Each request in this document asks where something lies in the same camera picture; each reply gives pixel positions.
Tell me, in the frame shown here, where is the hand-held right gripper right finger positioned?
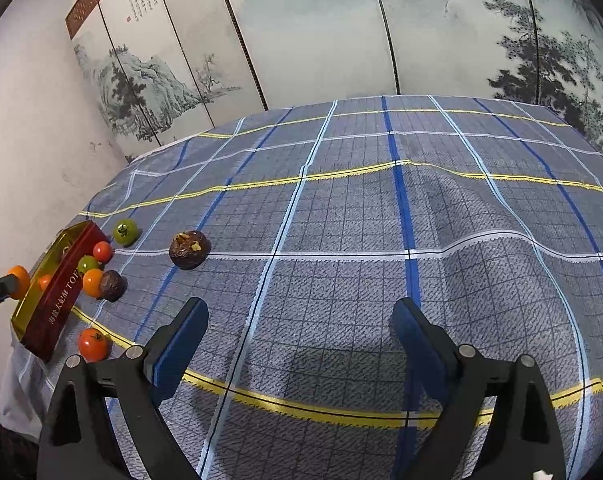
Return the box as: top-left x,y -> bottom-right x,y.
390,297 -> 567,480

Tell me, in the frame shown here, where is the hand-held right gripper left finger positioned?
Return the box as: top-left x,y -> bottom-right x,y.
36,296 -> 210,480

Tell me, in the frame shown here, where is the gold and red tin box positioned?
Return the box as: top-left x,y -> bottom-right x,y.
10,220 -> 113,363

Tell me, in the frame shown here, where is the blue plaid tablecloth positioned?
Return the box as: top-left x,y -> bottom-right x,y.
0,95 -> 603,480

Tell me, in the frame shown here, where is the painted landscape folding screen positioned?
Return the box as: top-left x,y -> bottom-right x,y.
64,0 -> 603,161

